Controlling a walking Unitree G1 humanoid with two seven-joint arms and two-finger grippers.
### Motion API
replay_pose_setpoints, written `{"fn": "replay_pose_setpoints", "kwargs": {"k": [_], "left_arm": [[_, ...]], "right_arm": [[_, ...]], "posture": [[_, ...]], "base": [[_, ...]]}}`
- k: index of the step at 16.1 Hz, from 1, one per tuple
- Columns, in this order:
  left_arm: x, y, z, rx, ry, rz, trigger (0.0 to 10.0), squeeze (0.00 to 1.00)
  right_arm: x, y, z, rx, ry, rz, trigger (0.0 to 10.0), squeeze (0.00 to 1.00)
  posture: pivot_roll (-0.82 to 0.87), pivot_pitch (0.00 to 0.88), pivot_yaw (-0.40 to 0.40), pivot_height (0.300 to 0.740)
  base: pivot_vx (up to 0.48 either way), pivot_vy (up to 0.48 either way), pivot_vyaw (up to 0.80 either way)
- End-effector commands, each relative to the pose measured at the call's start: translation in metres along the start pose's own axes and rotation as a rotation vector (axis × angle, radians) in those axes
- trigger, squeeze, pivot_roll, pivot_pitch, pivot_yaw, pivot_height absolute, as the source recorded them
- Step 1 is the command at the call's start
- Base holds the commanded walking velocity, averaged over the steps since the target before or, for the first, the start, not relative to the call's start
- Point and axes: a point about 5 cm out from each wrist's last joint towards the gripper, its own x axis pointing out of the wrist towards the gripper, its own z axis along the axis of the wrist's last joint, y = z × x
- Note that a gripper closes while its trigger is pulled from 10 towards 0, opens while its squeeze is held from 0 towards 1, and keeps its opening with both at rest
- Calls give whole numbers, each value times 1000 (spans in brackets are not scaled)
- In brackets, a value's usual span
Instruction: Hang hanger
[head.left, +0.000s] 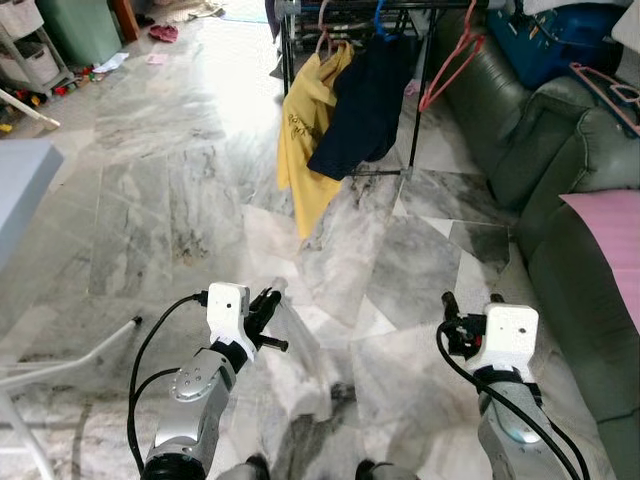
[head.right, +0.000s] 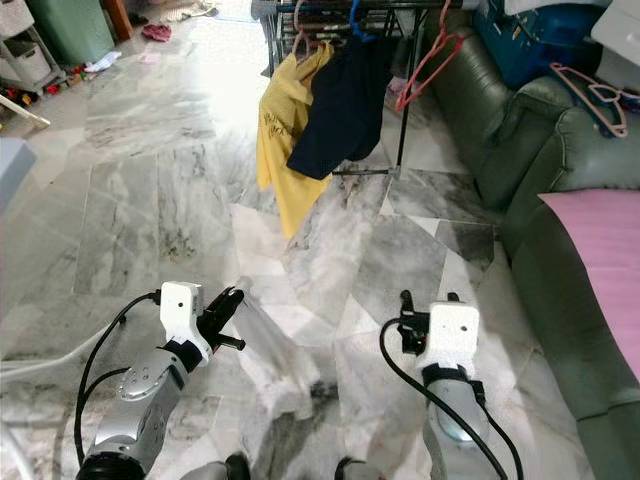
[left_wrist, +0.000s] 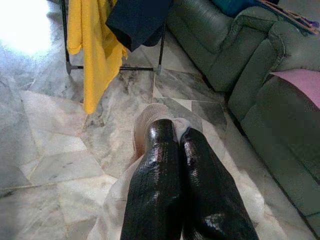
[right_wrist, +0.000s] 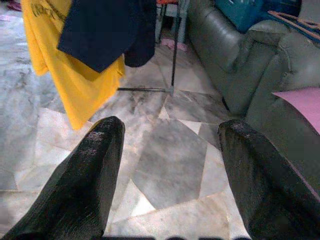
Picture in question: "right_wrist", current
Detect pink mat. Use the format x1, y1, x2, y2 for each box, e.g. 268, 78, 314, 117
271, 86, 320, 137

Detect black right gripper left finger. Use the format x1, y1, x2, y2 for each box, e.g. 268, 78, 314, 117
0, 115, 126, 240

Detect yellow shirt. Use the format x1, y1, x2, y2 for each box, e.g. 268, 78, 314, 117
21, 0, 126, 131

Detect grey green leather sofa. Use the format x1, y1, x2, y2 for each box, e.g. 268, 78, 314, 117
186, 0, 320, 198

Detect pink cloth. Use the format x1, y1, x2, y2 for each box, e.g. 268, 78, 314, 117
159, 38, 188, 53

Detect dark navy garment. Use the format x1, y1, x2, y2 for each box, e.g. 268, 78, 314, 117
57, 0, 158, 74

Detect dusty pink clothes hanger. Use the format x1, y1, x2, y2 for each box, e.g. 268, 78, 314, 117
266, 9, 320, 42

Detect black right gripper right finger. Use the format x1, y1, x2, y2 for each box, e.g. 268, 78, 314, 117
217, 119, 320, 240

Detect blue plastic basket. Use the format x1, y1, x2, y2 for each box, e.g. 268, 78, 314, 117
214, 0, 266, 33

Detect black clothes rack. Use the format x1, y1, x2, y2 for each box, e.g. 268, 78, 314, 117
117, 0, 182, 97

